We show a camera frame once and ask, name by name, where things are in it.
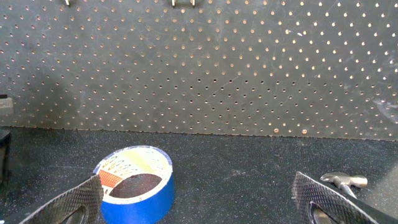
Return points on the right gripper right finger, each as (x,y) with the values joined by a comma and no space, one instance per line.
(311,193)

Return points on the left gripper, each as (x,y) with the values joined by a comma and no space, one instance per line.
(3,155)

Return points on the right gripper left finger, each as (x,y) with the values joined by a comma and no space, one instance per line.
(77,194)

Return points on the hammer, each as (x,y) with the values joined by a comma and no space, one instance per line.
(343,181)

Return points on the roll of blue tape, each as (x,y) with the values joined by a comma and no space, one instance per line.
(140,208)

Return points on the black pegboard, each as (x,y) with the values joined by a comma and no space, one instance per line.
(199,62)

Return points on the metal hook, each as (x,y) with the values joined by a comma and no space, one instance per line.
(67,2)
(173,2)

